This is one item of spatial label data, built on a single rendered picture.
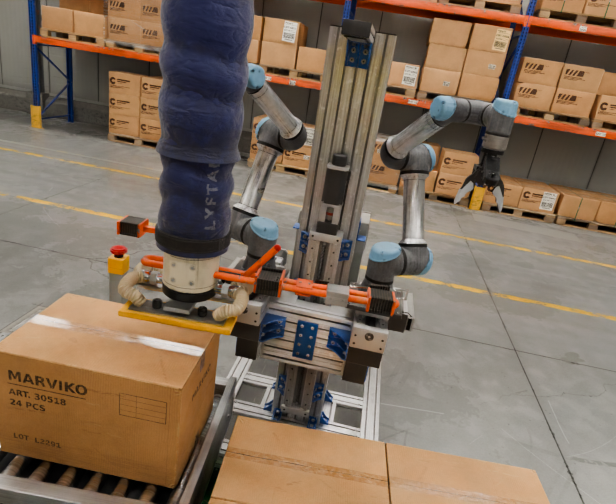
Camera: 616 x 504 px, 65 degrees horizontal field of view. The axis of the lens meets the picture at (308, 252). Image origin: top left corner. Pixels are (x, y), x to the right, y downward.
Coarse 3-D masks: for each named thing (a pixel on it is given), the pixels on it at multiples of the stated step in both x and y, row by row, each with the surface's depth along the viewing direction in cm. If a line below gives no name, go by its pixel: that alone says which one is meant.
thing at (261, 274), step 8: (264, 272) 152; (272, 272) 153; (280, 272) 154; (256, 280) 146; (264, 280) 145; (272, 280) 146; (280, 280) 146; (256, 288) 147; (264, 288) 147; (272, 288) 147; (280, 288) 147
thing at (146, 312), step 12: (156, 300) 145; (120, 312) 142; (132, 312) 143; (144, 312) 144; (156, 312) 144; (168, 312) 145; (192, 312) 147; (204, 312) 145; (168, 324) 143; (180, 324) 142; (192, 324) 142; (204, 324) 142; (216, 324) 143; (228, 324) 144
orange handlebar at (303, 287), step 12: (144, 228) 175; (144, 264) 149; (156, 264) 149; (216, 276) 148; (228, 276) 148; (240, 276) 148; (252, 276) 152; (288, 288) 148; (300, 288) 148; (312, 288) 148; (324, 288) 151; (348, 300) 147; (360, 300) 147; (396, 300) 149
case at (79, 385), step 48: (48, 336) 155; (96, 336) 159; (144, 336) 163; (192, 336) 168; (0, 384) 150; (48, 384) 147; (96, 384) 145; (144, 384) 143; (192, 384) 153; (0, 432) 157; (48, 432) 154; (96, 432) 152; (144, 432) 149; (192, 432) 166; (144, 480) 156
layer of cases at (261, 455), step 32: (256, 448) 178; (288, 448) 181; (320, 448) 183; (352, 448) 186; (384, 448) 188; (416, 448) 191; (224, 480) 163; (256, 480) 165; (288, 480) 167; (320, 480) 169; (352, 480) 171; (384, 480) 174; (416, 480) 176; (448, 480) 178; (480, 480) 180; (512, 480) 183
